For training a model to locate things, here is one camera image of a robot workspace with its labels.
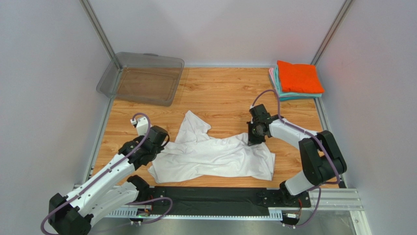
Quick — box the white t-shirt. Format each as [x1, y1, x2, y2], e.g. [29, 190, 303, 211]
[148, 111, 275, 184]

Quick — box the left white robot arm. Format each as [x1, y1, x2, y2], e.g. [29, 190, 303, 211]
[41, 126, 169, 235]

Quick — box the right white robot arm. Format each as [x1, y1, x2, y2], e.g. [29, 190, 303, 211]
[247, 104, 347, 206]

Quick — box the pink folded t-shirt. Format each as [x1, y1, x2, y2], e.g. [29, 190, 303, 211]
[269, 68, 280, 98]

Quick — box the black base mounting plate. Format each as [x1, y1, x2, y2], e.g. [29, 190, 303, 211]
[140, 187, 311, 216]

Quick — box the clear grey plastic bin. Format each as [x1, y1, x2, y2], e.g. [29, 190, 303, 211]
[96, 52, 185, 107]

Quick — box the orange folded t-shirt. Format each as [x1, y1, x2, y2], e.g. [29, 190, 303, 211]
[277, 60, 325, 94]

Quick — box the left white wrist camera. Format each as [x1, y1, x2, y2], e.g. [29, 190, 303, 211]
[130, 117, 149, 136]

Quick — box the aluminium frame rail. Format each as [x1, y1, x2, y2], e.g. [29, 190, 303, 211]
[91, 188, 370, 235]

